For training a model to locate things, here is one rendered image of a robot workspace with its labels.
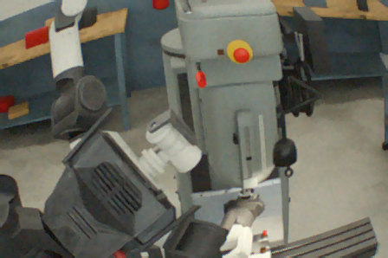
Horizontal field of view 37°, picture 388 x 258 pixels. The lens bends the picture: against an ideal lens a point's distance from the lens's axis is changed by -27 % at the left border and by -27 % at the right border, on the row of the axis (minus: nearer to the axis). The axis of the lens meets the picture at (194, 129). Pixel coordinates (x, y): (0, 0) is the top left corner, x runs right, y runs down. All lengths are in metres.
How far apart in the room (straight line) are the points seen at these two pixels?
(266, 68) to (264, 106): 0.13
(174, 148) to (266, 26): 0.38
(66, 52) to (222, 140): 0.58
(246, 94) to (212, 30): 0.27
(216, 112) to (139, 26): 4.38
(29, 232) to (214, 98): 0.73
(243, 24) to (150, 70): 4.73
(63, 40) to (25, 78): 4.89
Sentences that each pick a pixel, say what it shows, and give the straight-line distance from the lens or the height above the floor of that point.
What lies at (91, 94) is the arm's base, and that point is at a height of 1.77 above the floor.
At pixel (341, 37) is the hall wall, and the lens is 6.63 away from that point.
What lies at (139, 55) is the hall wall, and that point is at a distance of 6.42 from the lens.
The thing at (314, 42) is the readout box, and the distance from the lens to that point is 2.26.
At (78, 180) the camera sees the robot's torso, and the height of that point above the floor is 1.66.
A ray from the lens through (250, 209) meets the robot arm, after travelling 2.11.
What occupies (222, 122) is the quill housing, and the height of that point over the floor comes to 1.52.
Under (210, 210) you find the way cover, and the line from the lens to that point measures 2.60.
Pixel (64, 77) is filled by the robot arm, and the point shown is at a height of 1.82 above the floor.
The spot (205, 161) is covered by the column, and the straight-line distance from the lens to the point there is 2.54.
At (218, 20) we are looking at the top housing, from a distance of 1.75.
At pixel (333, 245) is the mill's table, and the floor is 0.92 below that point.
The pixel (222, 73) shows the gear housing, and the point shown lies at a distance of 1.90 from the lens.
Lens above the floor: 2.34
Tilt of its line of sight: 24 degrees down
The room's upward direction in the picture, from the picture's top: 8 degrees counter-clockwise
